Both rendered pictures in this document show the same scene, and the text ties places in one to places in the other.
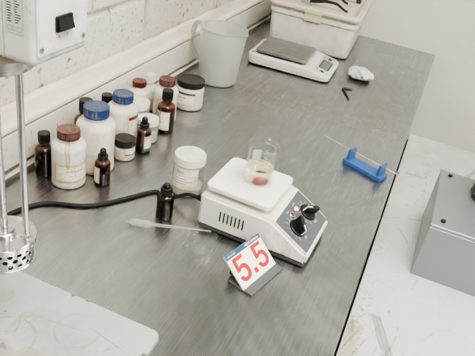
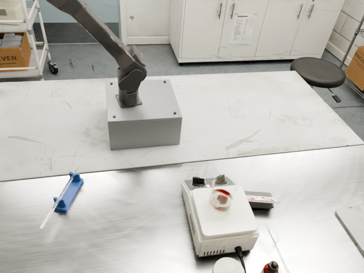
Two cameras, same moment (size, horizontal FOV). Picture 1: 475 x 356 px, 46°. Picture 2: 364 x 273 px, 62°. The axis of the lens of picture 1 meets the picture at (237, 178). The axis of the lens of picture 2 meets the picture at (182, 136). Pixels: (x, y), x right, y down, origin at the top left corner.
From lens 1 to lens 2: 1.16 m
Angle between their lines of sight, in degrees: 91
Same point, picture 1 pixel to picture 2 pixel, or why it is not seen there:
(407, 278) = (185, 144)
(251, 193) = (239, 200)
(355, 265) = (197, 164)
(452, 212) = (160, 111)
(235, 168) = (220, 225)
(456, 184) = (122, 113)
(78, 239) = not seen: outside the picture
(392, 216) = (127, 162)
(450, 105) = not seen: outside the picture
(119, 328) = (354, 225)
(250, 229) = not seen: hidden behind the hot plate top
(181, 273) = (294, 231)
